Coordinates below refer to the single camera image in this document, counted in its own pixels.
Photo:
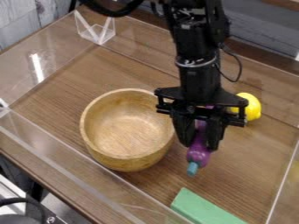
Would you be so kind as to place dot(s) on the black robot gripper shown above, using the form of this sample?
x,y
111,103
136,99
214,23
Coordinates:
x,y
200,99

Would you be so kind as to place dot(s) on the purple toy eggplant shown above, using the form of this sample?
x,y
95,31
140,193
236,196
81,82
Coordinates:
x,y
198,153

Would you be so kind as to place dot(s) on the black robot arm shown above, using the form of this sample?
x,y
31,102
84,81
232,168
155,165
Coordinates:
x,y
199,27

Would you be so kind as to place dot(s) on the brown wooden bowl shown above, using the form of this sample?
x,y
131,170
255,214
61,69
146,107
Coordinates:
x,y
127,136

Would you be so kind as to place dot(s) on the yellow lemon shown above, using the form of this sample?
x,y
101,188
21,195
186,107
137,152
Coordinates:
x,y
252,108

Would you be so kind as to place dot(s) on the green rectangular block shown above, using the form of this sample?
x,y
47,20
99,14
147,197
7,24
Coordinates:
x,y
199,210

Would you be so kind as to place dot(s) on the clear acrylic corner bracket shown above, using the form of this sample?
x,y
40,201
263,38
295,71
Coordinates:
x,y
99,34

